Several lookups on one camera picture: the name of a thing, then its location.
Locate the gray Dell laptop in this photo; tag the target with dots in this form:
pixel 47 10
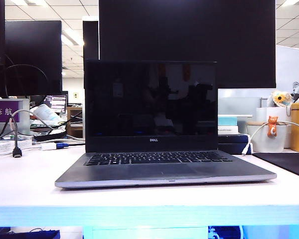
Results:
pixel 152 171

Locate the white cup with wooden lid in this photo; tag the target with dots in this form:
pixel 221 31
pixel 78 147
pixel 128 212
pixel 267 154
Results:
pixel 266 143

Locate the wooden cabinet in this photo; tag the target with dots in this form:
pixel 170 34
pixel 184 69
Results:
pixel 74 124

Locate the light blue book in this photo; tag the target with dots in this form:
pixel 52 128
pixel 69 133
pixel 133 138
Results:
pixel 226 121

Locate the white book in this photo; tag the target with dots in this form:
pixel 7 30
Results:
pixel 226 130

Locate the dark navy box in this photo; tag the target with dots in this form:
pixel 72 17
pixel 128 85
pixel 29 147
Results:
pixel 231 144

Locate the white monitor stand base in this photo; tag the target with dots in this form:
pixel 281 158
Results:
pixel 235 115

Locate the frosted desk divider panel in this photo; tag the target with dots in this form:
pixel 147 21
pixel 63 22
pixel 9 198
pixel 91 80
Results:
pixel 239 102

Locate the lit background computer screen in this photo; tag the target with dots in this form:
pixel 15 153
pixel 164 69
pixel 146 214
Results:
pixel 57 103

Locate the large black AOC monitor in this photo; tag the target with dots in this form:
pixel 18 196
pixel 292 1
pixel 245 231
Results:
pixel 189 30

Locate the narrow black background monitor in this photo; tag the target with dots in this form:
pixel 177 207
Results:
pixel 91 39

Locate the black curved object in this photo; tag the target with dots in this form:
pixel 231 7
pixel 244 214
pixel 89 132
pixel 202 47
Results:
pixel 49 136

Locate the white blue printed package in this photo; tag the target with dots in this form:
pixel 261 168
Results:
pixel 46 113

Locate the white blue marker pen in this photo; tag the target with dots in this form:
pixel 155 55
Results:
pixel 47 146

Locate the white storage box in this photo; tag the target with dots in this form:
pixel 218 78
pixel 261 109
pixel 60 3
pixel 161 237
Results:
pixel 264 114

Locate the sunflower plush toy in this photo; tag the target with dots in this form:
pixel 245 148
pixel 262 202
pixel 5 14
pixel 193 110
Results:
pixel 280 98

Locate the blue patterned object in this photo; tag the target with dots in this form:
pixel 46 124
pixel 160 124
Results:
pixel 224 232

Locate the black mouse pad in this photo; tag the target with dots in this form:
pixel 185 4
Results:
pixel 286 161

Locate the purple name plate holder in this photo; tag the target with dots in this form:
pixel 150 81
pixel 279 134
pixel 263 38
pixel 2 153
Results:
pixel 3 111

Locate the stack of white booklets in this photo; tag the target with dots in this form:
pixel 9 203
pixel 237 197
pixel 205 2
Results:
pixel 5 147

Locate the white office partition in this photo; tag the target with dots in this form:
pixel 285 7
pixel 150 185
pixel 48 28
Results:
pixel 287 67

